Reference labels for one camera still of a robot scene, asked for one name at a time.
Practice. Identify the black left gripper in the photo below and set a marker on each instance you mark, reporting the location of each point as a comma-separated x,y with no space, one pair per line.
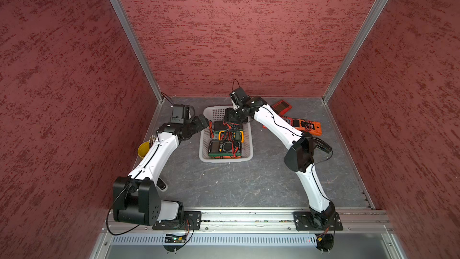
199,126

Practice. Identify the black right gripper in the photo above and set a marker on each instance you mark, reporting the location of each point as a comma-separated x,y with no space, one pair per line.
230,116

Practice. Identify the red probe leads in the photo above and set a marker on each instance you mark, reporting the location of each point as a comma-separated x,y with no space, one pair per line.
211,132

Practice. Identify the white plastic perforated basket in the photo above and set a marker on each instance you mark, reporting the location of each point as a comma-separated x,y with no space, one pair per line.
216,113

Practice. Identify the yellow multimeter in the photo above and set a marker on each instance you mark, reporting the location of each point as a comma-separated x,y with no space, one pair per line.
231,136

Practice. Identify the orange black multimeter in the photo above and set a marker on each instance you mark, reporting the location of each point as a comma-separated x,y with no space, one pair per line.
225,157

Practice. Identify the green multimeter DT9205A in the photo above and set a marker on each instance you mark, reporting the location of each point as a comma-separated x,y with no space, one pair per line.
218,148

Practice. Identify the green multimeter face down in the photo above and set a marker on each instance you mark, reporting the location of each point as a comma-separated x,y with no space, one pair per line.
219,126

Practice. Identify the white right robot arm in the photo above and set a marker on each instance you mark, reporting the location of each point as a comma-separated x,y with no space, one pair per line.
300,151

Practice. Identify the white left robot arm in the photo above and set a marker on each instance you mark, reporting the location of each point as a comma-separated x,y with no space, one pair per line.
136,197

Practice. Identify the dark red flat multimeter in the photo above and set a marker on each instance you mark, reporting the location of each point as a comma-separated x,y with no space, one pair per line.
281,107

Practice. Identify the orange long multimeter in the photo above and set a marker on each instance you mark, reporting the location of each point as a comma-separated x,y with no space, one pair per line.
312,127

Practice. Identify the red clamp meter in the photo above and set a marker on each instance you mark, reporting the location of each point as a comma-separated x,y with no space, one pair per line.
273,121

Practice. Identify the metal probes in cup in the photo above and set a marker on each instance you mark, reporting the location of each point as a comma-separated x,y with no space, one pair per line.
152,139

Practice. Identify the yellow cup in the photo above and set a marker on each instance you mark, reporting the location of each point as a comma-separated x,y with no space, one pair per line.
143,149

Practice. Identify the white black remote tester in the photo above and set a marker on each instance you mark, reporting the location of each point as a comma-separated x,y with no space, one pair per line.
161,185

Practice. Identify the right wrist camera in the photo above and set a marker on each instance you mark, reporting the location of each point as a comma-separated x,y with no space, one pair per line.
239,97

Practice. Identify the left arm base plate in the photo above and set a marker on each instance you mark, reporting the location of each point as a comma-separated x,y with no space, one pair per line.
186,221

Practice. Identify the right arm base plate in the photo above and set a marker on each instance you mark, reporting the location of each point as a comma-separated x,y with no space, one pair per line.
314,221

